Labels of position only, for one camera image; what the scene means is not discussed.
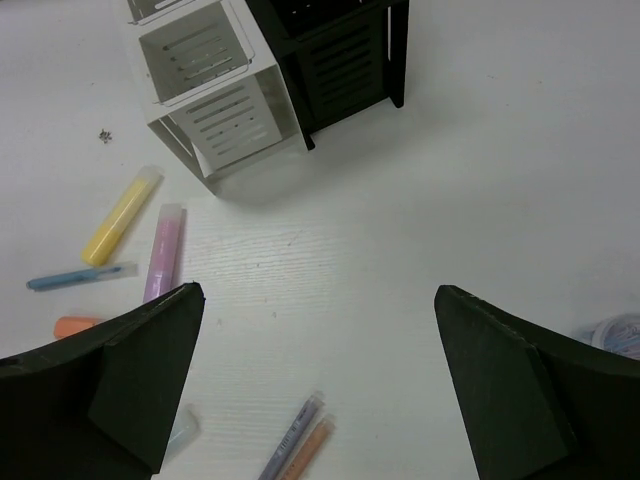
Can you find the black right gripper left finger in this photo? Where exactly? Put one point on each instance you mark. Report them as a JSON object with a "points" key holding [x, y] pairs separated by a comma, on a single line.
{"points": [[100, 404]]}

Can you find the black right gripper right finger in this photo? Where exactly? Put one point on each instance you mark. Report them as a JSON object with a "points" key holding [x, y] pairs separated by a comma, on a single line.
{"points": [[537, 404]]}

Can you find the orange capped grey highlighter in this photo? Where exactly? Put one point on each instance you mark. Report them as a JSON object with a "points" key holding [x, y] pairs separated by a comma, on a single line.
{"points": [[70, 325]]}

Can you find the blue slim highlighter pen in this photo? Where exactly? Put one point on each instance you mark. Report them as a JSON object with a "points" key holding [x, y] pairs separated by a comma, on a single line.
{"points": [[84, 276]]}

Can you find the orange slim highlighter pen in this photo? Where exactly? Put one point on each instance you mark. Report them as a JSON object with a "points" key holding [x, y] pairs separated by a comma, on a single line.
{"points": [[310, 448]]}

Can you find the purple slim highlighter pen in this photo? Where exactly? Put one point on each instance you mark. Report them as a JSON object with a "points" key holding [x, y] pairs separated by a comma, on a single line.
{"points": [[291, 438]]}

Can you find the green capped highlighter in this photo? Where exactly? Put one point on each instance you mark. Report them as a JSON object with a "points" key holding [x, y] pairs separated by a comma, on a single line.
{"points": [[185, 431]]}

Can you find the pink chunky highlighter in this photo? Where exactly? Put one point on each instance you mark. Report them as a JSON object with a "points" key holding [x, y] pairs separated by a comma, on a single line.
{"points": [[160, 273]]}

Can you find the yellow chunky highlighter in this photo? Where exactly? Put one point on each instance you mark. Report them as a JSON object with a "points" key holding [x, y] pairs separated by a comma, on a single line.
{"points": [[109, 234]]}

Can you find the small dark screw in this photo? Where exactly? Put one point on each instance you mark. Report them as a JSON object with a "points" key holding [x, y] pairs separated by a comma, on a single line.
{"points": [[105, 136]]}

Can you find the white slotted container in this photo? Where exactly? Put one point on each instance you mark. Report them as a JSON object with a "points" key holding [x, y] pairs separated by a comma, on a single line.
{"points": [[210, 87]]}

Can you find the black slotted container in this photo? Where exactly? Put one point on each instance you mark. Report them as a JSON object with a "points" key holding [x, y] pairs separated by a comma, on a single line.
{"points": [[337, 58]]}

